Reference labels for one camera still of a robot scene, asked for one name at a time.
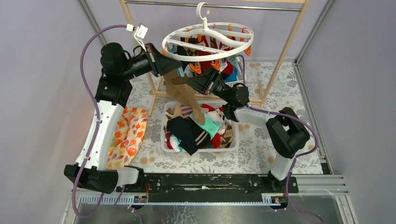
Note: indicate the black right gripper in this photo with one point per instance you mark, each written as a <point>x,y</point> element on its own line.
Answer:
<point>212,84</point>

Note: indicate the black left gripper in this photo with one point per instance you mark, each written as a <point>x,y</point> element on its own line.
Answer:
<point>153,60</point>

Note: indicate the rim orange clip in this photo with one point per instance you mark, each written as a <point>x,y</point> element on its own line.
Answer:
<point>195,67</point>

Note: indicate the rim teal clip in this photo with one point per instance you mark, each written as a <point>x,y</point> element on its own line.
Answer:
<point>180,72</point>

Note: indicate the tan ribbed sock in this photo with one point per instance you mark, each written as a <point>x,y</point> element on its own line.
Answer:
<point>176,91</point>

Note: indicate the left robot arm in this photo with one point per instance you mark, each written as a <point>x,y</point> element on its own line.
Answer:
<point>90,170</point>

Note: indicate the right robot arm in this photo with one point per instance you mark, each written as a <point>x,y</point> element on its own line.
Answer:
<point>287,132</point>

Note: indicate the white round clip hanger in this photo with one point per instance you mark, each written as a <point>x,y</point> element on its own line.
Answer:
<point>229,33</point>

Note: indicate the lower orange clip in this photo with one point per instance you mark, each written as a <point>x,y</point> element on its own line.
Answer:
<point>247,50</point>

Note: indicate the red hanging sock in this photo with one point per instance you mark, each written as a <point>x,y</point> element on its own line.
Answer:
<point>227,65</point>

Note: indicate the brown argyle hanging sock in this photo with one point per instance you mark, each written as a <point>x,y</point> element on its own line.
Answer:
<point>188,51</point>

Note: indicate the purple striped sock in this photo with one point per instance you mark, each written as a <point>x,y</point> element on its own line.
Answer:
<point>186,110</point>

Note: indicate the blue cloth in basket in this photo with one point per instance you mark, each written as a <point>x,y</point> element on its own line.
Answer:
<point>233,77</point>

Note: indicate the white sock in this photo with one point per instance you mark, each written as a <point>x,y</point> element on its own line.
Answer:
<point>219,117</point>

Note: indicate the white front laundry basket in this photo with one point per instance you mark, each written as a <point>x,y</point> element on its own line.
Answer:
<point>198,130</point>

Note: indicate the mint green sock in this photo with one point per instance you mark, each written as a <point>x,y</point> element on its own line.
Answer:
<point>210,126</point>

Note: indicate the white perforated back basket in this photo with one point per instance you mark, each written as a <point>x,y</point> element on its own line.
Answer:
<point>240,64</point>

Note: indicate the black sock in basket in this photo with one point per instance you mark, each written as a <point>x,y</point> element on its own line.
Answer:
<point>186,135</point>

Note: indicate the red sock in basket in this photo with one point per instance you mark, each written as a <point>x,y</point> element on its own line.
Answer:
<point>215,140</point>

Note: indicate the argyle beige green sock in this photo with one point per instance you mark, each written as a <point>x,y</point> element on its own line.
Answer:
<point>227,137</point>

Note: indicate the metal hanging rod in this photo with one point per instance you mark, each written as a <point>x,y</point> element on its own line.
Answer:
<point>211,6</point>

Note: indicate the orange floral cloth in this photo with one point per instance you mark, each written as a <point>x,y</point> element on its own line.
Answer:
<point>127,137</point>

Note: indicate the wooden rack frame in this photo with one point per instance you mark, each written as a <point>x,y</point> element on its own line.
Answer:
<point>263,92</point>

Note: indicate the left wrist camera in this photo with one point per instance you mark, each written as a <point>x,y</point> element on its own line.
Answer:
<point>138,32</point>

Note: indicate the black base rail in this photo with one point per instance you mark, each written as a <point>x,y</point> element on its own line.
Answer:
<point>210,188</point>

